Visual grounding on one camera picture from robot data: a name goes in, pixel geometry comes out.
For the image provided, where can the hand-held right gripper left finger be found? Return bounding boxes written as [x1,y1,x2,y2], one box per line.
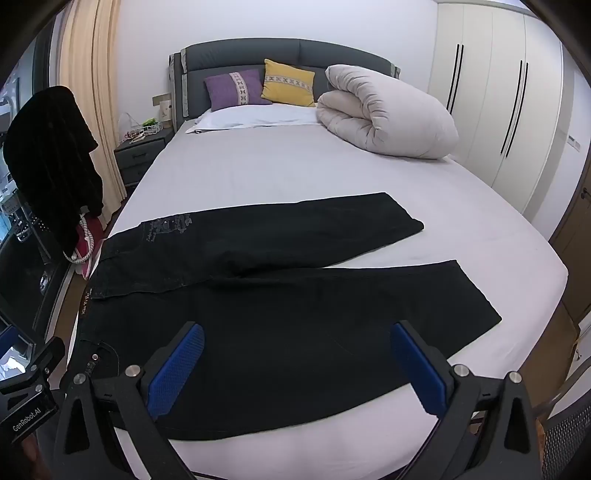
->
[52,322,206,480]

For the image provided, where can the white wire basket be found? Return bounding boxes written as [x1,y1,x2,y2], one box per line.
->
[117,113,162,139]

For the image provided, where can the purple pillow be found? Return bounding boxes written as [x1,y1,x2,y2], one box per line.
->
[204,69,273,113]

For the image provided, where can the bed with grey headboard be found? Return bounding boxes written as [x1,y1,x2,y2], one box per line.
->
[65,38,568,480]

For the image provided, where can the folded beige duvet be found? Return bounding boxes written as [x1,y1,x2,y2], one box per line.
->
[316,65,460,160]

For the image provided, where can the dark cabinet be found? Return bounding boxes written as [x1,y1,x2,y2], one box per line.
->
[0,222,70,333]

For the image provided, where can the pink bag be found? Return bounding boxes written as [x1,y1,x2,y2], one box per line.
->
[62,215,107,278]

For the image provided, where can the cream wardrobe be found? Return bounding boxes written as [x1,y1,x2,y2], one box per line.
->
[427,2,591,241]

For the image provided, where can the black pants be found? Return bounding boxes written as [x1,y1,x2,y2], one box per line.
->
[69,192,502,441]

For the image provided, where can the beige curtain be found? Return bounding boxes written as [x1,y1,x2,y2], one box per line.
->
[58,0,127,232]

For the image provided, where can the black jacket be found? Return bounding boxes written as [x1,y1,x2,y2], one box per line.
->
[4,85,105,257]

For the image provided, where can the yellow pillow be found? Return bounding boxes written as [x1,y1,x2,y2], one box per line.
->
[261,59,316,108]

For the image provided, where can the white pillow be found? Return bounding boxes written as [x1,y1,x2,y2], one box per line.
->
[185,105,324,134]

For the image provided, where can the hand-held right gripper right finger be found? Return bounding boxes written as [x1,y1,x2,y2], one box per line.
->
[390,320,543,480]

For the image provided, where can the dark grey nightstand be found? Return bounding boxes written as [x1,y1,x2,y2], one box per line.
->
[114,128,175,200]

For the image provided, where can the black mesh chair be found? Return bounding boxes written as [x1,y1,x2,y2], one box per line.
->
[542,369,591,480]

